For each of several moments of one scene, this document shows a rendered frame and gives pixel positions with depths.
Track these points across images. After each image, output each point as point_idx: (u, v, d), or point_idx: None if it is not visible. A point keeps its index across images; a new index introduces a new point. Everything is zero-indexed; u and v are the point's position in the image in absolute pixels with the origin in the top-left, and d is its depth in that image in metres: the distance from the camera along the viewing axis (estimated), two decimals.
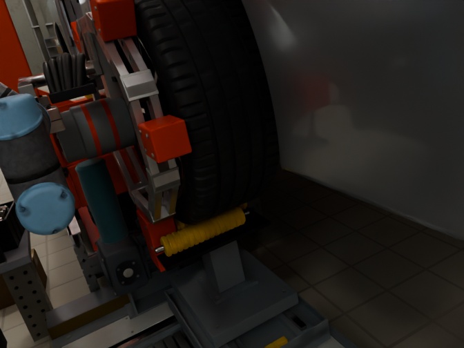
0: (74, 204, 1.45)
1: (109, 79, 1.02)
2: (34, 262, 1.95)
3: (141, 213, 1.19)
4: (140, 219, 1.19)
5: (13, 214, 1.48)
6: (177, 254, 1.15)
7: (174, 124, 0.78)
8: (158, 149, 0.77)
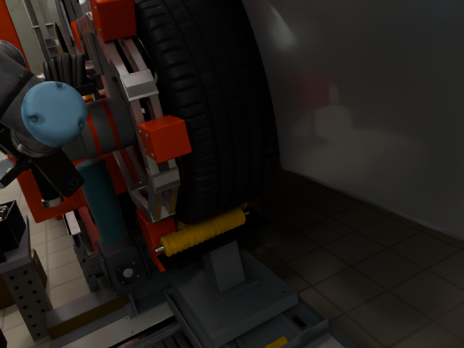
0: (74, 204, 1.45)
1: (109, 79, 1.02)
2: (34, 262, 1.95)
3: (141, 213, 1.19)
4: (140, 219, 1.19)
5: (13, 214, 1.48)
6: (177, 254, 1.15)
7: (174, 124, 0.78)
8: (158, 149, 0.77)
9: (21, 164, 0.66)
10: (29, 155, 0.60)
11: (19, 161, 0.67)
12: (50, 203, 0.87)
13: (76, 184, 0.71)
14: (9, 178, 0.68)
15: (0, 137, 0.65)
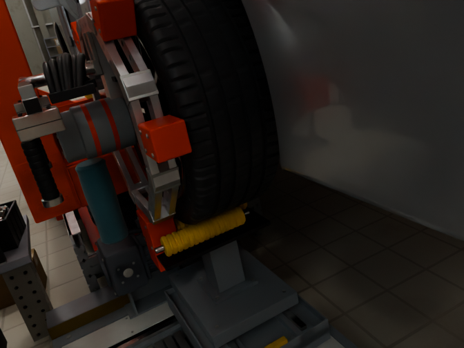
0: (74, 204, 1.45)
1: (109, 79, 1.02)
2: (34, 262, 1.95)
3: (141, 213, 1.19)
4: (140, 219, 1.19)
5: (13, 214, 1.48)
6: (177, 254, 1.15)
7: (174, 124, 0.78)
8: (158, 149, 0.77)
9: None
10: None
11: None
12: (50, 203, 0.87)
13: None
14: None
15: None
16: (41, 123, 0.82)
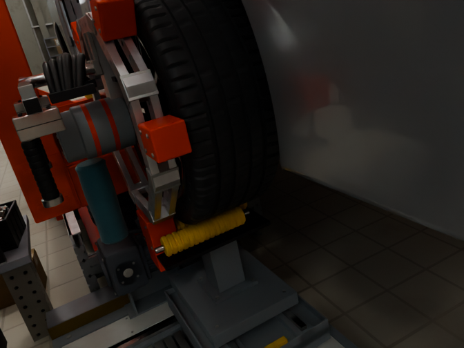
0: (74, 204, 1.45)
1: (109, 79, 1.02)
2: (34, 262, 1.95)
3: (141, 213, 1.19)
4: (140, 219, 1.19)
5: (13, 214, 1.48)
6: (177, 254, 1.15)
7: (174, 124, 0.78)
8: (158, 149, 0.77)
9: None
10: None
11: None
12: (50, 203, 0.87)
13: None
14: None
15: None
16: (41, 123, 0.82)
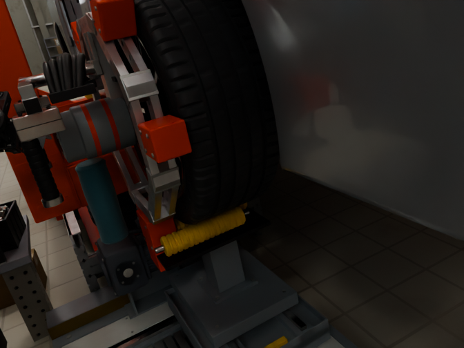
0: (74, 204, 1.45)
1: (109, 79, 1.02)
2: (34, 262, 1.95)
3: (141, 213, 1.19)
4: (140, 219, 1.19)
5: (13, 214, 1.48)
6: (177, 254, 1.15)
7: (174, 124, 0.78)
8: (158, 149, 0.77)
9: None
10: None
11: None
12: (50, 203, 0.87)
13: None
14: None
15: None
16: (41, 123, 0.82)
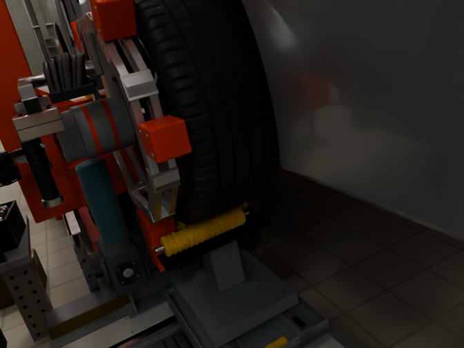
0: (74, 204, 1.45)
1: (109, 79, 1.02)
2: (34, 262, 1.95)
3: (141, 213, 1.19)
4: (140, 219, 1.19)
5: (13, 214, 1.48)
6: (177, 254, 1.15)
7: (174, 124, 0.78)
8: (158, 149, 0.77)
9: None
10: None
11: None
12: (50, 203, 0.87)
13: None
14: None
15: None
16: (41, 123, 0.82)
